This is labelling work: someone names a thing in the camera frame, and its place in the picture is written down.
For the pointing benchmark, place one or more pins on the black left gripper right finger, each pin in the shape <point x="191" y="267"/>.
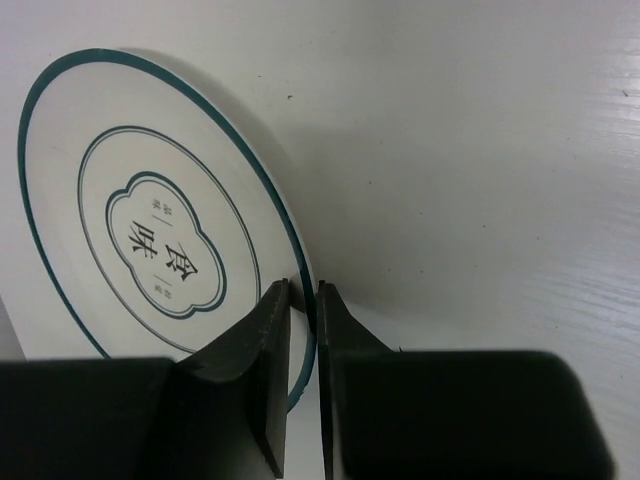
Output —
<point x="358" y="403"/>

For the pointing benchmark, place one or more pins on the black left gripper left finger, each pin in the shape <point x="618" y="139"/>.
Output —
<point x="229" y="399"/>

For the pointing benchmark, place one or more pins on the white plate teal rim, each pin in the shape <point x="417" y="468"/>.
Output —
<point x="157" y="223"/>

